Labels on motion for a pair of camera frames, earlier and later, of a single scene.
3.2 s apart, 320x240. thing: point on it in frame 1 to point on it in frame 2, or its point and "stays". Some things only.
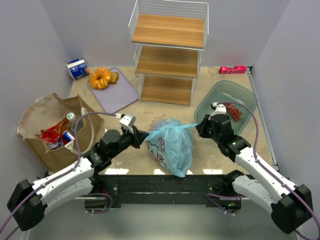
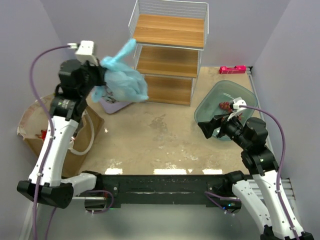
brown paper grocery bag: x=44 y=113 stays
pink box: x=237 y=69 stays
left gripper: x=136 y=137 to x=97 y=75
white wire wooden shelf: x=168 y=36 stays
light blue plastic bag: x=170 y=147 to x=122 y=84
